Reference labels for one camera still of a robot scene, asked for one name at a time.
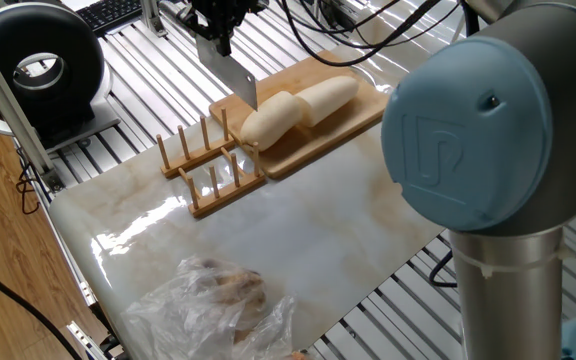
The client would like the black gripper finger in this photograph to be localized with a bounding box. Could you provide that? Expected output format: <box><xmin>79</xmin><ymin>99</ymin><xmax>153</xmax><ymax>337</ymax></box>
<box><xmin>216</xmin><ymin>18</ymin><xmax>245</xmax><ymax>58</ymax></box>
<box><xmin>193</xmin><ymin>14</ymin><xmax>219</xmax><ymax>44</ymax></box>

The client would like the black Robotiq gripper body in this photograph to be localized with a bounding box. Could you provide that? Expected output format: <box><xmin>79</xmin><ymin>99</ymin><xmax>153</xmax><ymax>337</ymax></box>
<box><xmin>190</xmin><ymin>0</ymin><xmax>269</xmax><ymax>24</ymax></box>

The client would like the steel cleaver knife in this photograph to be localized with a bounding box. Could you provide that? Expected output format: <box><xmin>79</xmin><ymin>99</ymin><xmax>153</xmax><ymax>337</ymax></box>
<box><xmin>160</xmin><ymin>0</ymin><xmax>260</xmax><ymax>112</ymax></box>

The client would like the cut white radish piece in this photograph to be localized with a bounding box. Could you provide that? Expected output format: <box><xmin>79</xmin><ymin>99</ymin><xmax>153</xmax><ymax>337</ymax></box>
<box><xmin>295</xmin><ymin>74</ymin><xmax>361</xmax><ymax>128</ymax></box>

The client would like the black keyboard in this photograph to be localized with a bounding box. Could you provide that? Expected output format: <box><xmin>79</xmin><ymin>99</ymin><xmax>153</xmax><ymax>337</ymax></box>
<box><xmin>75</xmin><ymin>0</ymin><xmax>144</xmax><ymax>34</ymax></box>

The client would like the wooden cutting board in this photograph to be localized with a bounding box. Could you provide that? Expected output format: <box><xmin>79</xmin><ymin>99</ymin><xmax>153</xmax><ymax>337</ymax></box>
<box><xmin>207</xmin><ymin>49</ymin><xmax>392</xmax><ymax>181</ymax></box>

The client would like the wooden peg rack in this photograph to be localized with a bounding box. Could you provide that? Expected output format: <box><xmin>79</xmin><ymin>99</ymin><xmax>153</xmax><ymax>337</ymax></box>
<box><xmin>155</xmin><ymin>107</ymin><xmax>267</xmax><ymax>220</ymax></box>

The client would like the marble pattern table mat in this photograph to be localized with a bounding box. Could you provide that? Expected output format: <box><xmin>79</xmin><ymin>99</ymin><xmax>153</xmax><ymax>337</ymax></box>
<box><xmin>47</xmin><ymin>0</ymin><xmax>469</xmax><ymax>360</ymax></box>

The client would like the brown mushroom with dark cap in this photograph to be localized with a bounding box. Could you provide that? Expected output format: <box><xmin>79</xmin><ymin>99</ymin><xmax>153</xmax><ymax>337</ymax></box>
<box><xmin>202</xmin><ymin>257</ymin><xmax>267</xmax><ymax>301</ymax></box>

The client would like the clear plastic bag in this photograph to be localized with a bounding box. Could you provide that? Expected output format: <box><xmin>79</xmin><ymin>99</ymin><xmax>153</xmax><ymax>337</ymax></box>
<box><xmin>120</xmin><ymin>254</ymin><xmax>299</xmax><ymax>360</ymax></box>

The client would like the pale brown mushroom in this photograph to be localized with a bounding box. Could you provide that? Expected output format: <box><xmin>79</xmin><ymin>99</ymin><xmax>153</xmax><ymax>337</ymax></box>
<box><xmin>232</xmin><ymin>299</ymin><xmax>268</xmax><ymax>344</ymax></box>

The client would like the aluminium frame post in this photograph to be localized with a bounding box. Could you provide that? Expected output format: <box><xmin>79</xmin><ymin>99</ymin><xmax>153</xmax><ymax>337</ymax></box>
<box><xmin>0</xmin><ymin>19</ymin><xmax>64</xmax><ymax>194</ymax></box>
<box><xmin>140</xmin><ymin>0</ymin><xmax>169</xmax><ymax>37</ymax></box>

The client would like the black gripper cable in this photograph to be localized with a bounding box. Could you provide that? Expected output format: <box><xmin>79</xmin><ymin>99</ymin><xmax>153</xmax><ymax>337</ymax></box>
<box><xmin>275</xmin><ymin>0</ymin><xmax>480</xmax><ymax>68</ymax></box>

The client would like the thin black floor cable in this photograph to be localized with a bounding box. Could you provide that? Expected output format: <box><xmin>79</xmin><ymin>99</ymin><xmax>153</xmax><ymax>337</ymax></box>
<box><xmin>15</xmin><ymin>159</ymin><xmax>42</xmax><ymax>216</ymax></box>

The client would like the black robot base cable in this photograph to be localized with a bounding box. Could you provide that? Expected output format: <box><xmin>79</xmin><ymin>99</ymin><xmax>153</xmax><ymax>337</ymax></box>
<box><xmin>427</xmin><ymin>248</ymin><xmax>459</xmax><ymax>289</ymax></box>

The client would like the thick black floor cable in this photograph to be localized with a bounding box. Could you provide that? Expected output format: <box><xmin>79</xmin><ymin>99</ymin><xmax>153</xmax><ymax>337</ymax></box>
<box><xmin>0</xmin><ymin>249</ymin><xmax>84</xmax><ymax>360</ymax></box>

